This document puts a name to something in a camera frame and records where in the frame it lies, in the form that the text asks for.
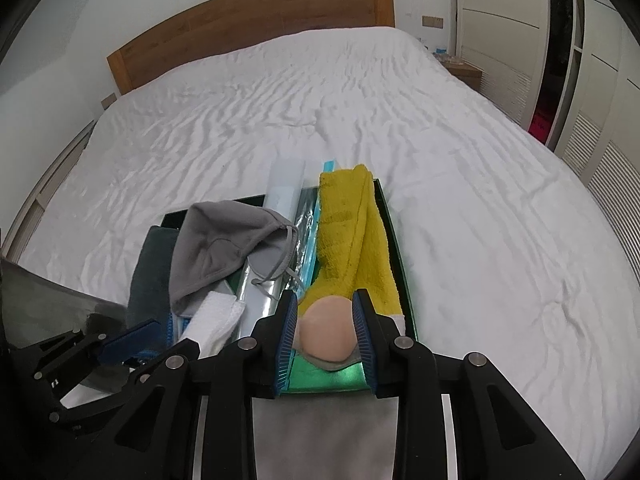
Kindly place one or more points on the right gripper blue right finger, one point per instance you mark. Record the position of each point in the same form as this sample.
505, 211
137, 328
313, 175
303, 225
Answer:
375, 332

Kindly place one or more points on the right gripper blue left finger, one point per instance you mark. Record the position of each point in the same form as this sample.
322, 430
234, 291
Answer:
274, 352

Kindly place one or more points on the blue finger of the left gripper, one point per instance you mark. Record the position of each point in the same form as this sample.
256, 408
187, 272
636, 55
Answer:
135, 342

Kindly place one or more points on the blue grey microfiber cloth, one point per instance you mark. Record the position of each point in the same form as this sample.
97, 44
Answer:
148, 295

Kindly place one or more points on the beige round powder puff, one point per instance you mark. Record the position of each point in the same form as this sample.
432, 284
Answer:
325, 334

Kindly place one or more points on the white cloth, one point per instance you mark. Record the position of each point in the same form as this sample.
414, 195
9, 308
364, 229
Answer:
214, 322

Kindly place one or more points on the yellow towel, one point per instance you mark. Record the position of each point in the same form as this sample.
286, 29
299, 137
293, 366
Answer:
352, 246

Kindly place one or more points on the grey face mask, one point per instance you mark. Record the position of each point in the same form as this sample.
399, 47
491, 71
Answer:
213, 243

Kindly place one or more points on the clear zip bag blue slider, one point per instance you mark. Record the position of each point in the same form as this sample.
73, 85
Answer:
283, 259

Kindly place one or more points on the green tray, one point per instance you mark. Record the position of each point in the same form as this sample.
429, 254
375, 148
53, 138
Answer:
304, 376

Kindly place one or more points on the dark glass jar wooden lid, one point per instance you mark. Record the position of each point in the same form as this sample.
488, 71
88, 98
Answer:
34, 309

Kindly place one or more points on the white bed duvet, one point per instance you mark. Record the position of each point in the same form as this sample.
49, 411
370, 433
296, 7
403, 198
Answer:
506, 252

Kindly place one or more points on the right wooden nightstand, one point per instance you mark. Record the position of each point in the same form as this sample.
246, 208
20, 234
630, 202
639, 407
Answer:
467, 73

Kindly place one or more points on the white wardrobe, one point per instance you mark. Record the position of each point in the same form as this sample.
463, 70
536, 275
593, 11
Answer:
567, 71

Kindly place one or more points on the wooden headboard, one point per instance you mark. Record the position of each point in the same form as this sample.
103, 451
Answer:
217, 27

